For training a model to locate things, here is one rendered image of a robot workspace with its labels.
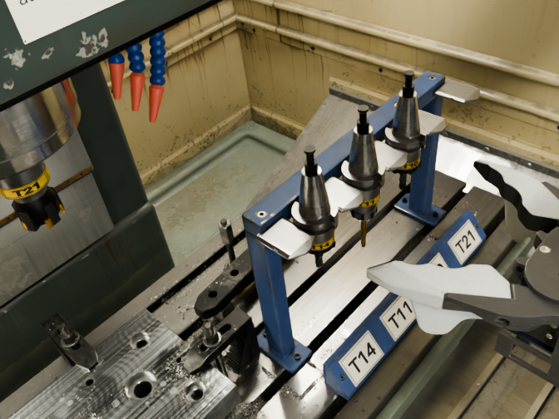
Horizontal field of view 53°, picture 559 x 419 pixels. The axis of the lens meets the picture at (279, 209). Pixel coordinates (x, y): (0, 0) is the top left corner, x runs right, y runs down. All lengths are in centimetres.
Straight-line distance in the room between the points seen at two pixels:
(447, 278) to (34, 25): 29
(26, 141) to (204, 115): 143
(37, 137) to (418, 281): 33
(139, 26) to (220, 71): 153
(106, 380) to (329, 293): 43
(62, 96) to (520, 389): 98
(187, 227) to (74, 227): 55
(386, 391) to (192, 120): 120
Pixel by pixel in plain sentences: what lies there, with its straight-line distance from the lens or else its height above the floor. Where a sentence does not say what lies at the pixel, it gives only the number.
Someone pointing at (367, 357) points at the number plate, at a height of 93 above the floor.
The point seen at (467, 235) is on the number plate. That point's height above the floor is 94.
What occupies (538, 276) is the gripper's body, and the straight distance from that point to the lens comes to 39.
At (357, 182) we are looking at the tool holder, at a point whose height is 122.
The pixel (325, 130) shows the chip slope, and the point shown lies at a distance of 164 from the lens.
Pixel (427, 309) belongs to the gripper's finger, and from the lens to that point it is 40.
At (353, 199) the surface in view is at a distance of 78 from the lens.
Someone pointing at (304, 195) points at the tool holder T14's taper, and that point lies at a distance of 72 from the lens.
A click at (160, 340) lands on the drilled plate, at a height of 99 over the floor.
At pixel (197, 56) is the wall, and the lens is 182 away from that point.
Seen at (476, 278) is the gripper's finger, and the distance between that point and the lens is 38.
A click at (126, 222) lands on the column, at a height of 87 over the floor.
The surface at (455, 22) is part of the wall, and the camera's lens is 139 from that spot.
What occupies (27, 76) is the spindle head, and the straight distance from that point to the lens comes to 35.
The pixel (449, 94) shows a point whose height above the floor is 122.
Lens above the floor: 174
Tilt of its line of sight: 42 degrees down
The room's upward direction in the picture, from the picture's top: 8 degrees counter-clockwise
